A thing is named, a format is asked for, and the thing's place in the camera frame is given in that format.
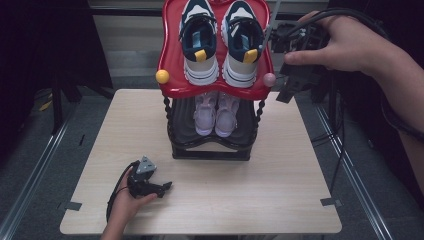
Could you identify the yellow tape strip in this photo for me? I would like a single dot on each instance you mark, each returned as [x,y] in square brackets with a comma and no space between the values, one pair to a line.
[45,105]

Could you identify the person's left hand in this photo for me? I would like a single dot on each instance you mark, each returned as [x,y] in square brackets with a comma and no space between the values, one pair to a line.
[125,206]

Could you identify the red and black shoe rack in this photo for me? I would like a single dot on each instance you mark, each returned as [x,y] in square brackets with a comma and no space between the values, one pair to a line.
[183,123]

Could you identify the black tape mark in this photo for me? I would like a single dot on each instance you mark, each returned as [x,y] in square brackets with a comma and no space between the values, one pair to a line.
[82,140]

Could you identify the purple sandal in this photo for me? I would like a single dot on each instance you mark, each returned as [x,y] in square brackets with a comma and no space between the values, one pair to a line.
[204,116]
[226,115]

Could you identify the dark curtain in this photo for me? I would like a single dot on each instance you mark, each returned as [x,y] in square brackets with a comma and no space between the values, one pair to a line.
[373,160]
[26,50]

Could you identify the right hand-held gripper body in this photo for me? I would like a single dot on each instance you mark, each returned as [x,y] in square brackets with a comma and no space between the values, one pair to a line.
[296,38]

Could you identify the metal floor rail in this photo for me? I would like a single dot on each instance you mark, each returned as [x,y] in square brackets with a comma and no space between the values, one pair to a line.
[38,173]
[359,186]

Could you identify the black metal stand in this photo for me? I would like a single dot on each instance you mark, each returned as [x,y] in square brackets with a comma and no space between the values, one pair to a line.
[57,106]
[332,106]

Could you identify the person's right hand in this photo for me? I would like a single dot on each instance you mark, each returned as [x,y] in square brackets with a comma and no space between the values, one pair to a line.
[353,46]

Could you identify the grey tape piece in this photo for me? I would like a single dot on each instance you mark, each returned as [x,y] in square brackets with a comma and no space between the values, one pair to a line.
[330,202]
[73,206]

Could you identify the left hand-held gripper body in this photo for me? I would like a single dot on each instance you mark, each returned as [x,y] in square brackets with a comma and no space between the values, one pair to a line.
[145,165]

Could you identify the navy and white sneaker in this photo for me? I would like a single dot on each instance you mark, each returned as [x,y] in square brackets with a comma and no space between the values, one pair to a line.
[200,43]
[242,43]

